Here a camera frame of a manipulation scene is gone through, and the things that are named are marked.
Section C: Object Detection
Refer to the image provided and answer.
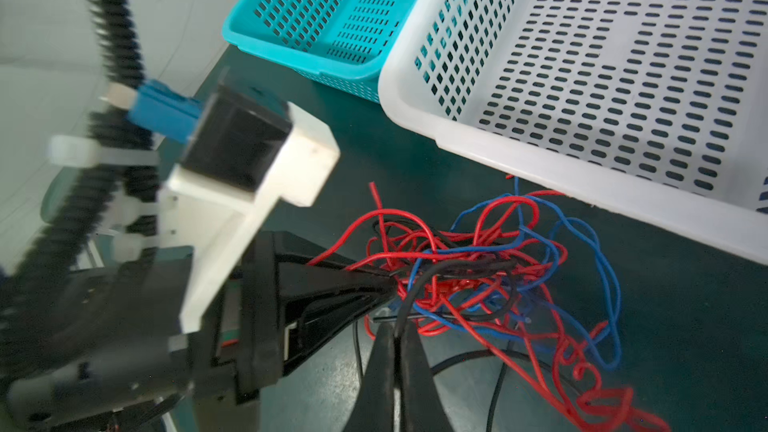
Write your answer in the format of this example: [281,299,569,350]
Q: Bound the white perforated basket middle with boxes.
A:
[379,0,767,264]

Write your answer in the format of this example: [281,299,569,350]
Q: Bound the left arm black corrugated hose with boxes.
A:
[0,0,158,385]

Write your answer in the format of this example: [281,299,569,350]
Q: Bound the red wires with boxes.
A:
[307,182,672,432]

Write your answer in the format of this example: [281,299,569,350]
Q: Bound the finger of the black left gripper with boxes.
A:
[273,233,397,375]

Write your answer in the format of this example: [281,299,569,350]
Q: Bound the teal perforated basket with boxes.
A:
[222,0,416,102]

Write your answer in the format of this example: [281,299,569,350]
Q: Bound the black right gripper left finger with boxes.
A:
[343,323,396,432]

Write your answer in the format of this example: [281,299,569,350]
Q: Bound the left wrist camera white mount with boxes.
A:
[98,68,341,335]

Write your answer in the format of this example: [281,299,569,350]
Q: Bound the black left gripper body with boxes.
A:
[2,232,282,431]

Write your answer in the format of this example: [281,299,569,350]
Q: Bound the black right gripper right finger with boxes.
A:
[398,322,453,432]

